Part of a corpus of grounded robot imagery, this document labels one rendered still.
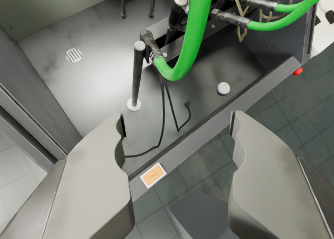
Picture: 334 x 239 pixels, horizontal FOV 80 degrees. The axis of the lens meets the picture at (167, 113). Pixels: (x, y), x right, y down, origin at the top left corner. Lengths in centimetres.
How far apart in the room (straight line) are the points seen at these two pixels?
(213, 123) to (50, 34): 54
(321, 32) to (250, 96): 31
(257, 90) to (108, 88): 42
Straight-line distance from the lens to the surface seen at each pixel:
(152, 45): 31
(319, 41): 76
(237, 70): 74
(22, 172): 154
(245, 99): 57
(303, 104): 207
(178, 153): 47
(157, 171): 45
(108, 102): 60
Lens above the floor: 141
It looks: 73 degrees down
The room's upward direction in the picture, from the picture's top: 40 degrees clockwise
